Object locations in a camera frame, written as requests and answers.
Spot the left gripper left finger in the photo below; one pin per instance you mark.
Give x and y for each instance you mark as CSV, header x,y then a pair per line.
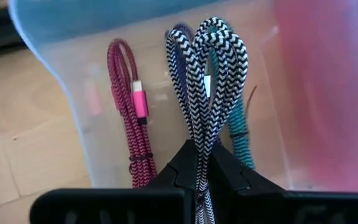
x,y
135,207

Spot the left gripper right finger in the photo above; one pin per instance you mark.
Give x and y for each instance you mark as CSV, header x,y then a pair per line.
x,y
275,208

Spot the clear plastic bin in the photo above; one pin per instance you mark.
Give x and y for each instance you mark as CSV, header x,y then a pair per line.
x,y
82,102

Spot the pink plastic bin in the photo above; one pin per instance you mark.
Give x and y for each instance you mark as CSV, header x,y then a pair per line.
x,y
328,93

